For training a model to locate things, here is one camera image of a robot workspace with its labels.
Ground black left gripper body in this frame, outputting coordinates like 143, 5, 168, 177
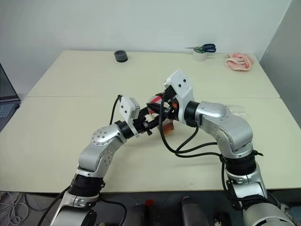
132, 110, 153, 137

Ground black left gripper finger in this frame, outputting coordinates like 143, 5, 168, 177
146, 114, 168, 129
140, 105, 158, 116

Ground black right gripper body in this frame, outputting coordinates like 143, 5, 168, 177
160, 86, 181, 122

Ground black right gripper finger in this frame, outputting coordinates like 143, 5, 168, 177
145, 102, 163, 115

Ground clear bottle with red label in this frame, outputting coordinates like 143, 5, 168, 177
149, 92, 175, 137

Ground white tape roll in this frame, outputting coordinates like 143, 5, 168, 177
192, 48, 207, 63

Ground dark grey tape roll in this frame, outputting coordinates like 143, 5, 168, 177
114, 49, 128, 63

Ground clear plastic bag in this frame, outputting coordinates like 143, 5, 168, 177
228, 104, 248, 118

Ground pink cloth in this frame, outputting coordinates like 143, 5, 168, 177
225, 52, 255, 72

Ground dark rounded shape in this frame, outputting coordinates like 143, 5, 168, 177
180, 196, 201, 226

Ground grey laptop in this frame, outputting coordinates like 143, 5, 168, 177
0, 62, 21, 133

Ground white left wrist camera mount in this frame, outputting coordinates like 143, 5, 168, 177
119, 96, 141, 138

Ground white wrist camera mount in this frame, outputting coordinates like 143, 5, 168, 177
119, 96, 141, 138
163, 69, 194, 123

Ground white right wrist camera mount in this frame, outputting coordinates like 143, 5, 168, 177
163, 69, 194, 123

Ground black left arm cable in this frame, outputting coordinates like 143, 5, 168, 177
109, 94, 124, 125

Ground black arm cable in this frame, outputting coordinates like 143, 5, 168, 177
109, 94, 124, 125
158, 98, 223, 159

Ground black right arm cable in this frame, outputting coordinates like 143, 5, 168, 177
158, 98, 223, 159

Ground blue handled scissors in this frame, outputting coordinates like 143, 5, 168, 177
184, 43, 216, 53

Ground white cable bundle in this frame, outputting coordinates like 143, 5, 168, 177
0, 191, 27, 225

